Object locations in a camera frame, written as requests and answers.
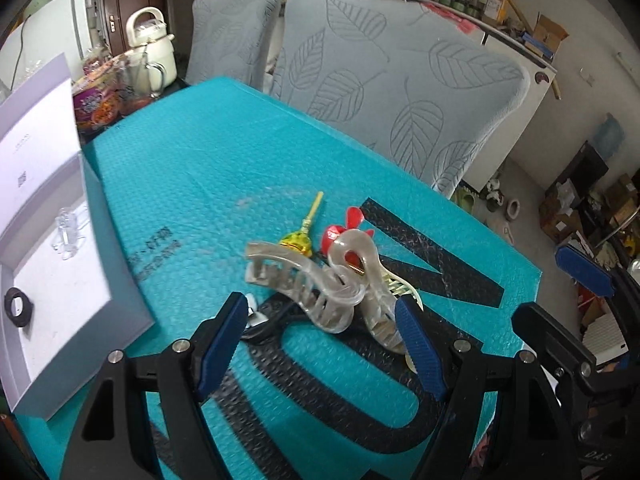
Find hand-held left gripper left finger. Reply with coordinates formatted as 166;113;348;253
60;291;249;480

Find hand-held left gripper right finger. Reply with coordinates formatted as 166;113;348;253
394;298;581;480

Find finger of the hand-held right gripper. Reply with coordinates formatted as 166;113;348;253
512;302;598;391
554;245;640;321

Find cream hair claw clip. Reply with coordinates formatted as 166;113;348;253
377;262;425;373

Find translucent hair claw clip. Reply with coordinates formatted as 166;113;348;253
243;229;408;356

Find yellow lollipop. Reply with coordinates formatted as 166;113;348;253
278;191;326;258

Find red lollipop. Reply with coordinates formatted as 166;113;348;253
321;206;376;261

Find white cardboard box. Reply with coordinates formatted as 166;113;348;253
0;54;156;421

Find small white object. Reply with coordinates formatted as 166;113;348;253
244;294;262;331

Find white ribbed panel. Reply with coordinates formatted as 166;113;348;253
580;315;628;366

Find pile of cardboard boxes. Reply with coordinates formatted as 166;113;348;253
537;142;640;271

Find green slippers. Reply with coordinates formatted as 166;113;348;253
452;185;476;211

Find blue plastic bag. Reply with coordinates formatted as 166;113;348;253
595;112;626;153

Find teal bubble mailer mat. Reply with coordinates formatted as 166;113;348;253
47;76;543;480

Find small clear hair clip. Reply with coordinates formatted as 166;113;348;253
52;207;83;261

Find open cardboard box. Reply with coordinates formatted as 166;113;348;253
525;14;570;58

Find wide grey leaf-pattern chair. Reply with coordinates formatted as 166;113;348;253
270;0;531;198

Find purple snack packet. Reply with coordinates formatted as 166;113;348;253
71;72;123;133

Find glass pitcher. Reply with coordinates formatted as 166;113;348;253
117;52;167;101

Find narrow grey leaf-pattern chair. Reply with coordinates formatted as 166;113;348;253
186;0;283;93

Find cream electric kettle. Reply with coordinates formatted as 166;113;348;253
125;6;178;86

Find white refrigerator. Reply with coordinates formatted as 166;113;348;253
0;0;93;96

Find black cord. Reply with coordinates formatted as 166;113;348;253
239;305;321;346

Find black ring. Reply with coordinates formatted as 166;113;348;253
4;287;35;328

